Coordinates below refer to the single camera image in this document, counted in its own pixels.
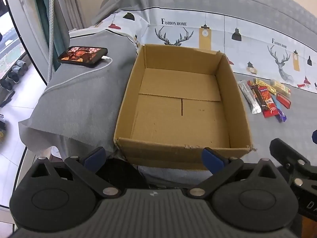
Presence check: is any gold wrapped candy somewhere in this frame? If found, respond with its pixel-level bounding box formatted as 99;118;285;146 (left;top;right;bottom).
255;78;275;92

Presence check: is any dark shoe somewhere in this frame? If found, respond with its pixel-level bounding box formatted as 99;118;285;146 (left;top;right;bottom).
0;78;13;91

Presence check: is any grey deer print bed sheet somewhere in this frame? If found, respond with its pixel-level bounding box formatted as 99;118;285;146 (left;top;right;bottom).
69;0;317;171

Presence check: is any plain red bar packet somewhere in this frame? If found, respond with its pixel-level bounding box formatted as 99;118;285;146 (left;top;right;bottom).
275;93;292;109

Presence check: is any grey blanket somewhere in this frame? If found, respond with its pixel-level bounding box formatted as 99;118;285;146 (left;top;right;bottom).
18;28;139;159

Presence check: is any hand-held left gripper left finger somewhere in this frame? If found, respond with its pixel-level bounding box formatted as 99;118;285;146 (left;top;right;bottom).
30;147;122;199

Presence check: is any large red snack packet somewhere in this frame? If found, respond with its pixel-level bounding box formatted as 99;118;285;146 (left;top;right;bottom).
258;85;279;118

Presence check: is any beige curtain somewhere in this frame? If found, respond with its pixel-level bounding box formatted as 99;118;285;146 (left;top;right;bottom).
53;0;86;30

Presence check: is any teal curtain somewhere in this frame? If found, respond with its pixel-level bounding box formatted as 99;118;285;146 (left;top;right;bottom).
32;0;66;62

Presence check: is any silver snack packet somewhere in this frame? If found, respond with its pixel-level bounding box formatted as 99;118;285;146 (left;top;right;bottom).
238;81;262;114

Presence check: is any white charging cable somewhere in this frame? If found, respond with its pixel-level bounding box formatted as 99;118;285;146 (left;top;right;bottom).
41;56;113;97

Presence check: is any white window frame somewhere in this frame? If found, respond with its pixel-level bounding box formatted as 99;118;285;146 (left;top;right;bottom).
4;0;60;85

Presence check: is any brown cardboard box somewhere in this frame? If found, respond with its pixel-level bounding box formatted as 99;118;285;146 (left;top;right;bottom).
113;44;254;171

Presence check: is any dark brown snack packet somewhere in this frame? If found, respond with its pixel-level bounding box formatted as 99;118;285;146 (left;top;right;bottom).
248;84;269;110

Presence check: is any black smartphone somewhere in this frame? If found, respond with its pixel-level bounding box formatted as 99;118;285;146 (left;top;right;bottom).
57;46;109;68

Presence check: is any beige green snack packet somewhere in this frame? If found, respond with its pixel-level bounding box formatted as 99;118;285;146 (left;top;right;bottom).
270;79;291;96

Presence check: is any grey shoe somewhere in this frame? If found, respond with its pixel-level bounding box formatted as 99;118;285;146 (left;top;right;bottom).
16;60;29;72
7;71;21;83

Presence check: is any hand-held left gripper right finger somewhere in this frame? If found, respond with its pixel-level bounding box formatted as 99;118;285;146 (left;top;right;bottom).
187;147;283;199

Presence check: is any purple candy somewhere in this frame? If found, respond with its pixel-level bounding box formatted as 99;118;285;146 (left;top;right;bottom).
276;108;288;123

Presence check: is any black white braided cable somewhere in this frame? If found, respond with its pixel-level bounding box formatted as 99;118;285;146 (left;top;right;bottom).
46;0;55;83

